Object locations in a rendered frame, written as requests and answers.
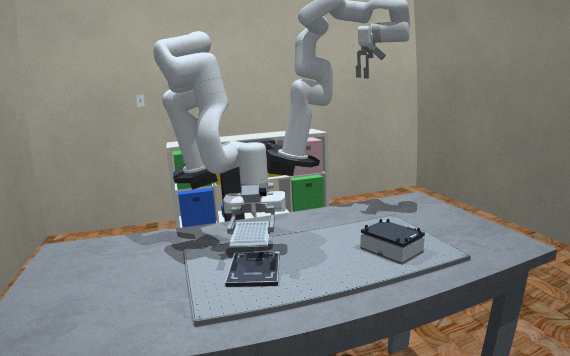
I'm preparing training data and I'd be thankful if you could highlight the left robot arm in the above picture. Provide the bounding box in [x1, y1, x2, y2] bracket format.
[278, 0, 410, 159]

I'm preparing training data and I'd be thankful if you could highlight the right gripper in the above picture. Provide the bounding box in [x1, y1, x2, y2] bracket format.
[223, 191, 286, 235]

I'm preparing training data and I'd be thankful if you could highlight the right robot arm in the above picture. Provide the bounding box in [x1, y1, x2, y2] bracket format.
[153, 31, 274, 203]

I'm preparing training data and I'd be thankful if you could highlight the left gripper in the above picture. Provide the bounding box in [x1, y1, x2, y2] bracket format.
[356, 23, 376, 79]

